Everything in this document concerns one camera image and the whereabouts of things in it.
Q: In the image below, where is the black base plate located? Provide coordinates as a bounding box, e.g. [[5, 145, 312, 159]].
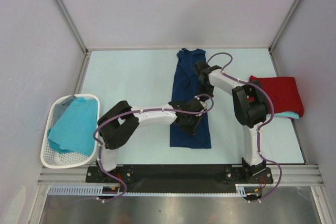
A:
[[85, 163, 274, 194]]

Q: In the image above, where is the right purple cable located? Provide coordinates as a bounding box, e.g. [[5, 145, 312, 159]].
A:
[[206, 52, 283, 204]]

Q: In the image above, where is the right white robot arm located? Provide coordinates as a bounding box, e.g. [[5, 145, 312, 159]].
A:
[[193, 61, 269, 183]]

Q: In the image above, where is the grey shirt in basket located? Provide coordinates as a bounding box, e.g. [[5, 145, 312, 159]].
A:
[[54, 95, 77, 123]]

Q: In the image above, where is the light blue cable duct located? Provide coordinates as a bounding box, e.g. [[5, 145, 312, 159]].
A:
[[49, 185, 121, 196]]

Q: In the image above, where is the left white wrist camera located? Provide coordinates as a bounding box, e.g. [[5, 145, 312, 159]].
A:
[[199, 100, 208, 110]]

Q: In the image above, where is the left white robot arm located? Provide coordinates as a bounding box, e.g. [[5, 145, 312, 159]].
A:
[[93, 95, 212, 182]]

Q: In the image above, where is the purple cable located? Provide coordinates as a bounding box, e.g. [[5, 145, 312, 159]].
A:
[[206, 52, 283, 204], [93, 94, 215, 205]]

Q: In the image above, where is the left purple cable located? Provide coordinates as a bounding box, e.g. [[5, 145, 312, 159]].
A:
[[93, 94, 215, 205]]

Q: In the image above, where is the turquoise t shirt in basket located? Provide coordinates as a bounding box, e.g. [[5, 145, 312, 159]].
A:
[[47, 97, 98, 156]]

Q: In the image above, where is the folded red t shirt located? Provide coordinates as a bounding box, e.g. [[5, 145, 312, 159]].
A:
[[249, 76, 304, 118]]

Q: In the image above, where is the aluminium frame rail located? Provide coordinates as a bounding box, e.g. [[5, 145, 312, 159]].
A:
[[37, 165, 324, 187]]

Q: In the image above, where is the navy blue t shirt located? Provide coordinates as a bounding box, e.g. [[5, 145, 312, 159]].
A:
[[170, 48, 212, 149]]

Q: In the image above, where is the folded light blue t shirt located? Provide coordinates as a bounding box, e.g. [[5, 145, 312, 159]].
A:
[[274, 111, 300, 120]]

